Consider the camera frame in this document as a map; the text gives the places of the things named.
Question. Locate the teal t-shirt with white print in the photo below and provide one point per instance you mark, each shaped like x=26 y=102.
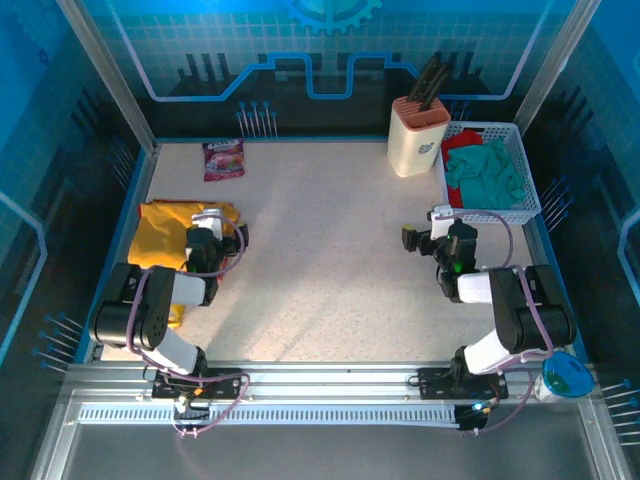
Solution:
x=485 y=175

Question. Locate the yellow folded t-shirt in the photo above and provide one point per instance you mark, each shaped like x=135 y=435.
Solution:
x=160 y=235

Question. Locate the yellow snack bag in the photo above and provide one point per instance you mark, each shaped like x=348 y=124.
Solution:
x=177 y=315

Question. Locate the purple candy bag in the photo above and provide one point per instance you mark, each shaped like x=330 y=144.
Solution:
x=224 y=161

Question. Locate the cream knife block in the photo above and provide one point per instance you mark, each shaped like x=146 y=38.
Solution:
x=415 y=145

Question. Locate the red crumpled t-shirt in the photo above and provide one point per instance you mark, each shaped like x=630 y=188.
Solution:
x=462 y=140

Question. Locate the white plastic basket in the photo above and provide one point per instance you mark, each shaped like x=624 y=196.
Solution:
x=522 y=150

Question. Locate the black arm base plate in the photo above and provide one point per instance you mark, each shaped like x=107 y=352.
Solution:
x=435 y=382
x=230 y=386

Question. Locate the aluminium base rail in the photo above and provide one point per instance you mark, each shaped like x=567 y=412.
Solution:
x=325 y=380

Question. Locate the aluminium frame post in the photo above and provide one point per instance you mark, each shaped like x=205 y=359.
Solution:
x=112 y=75
x=554 y=65

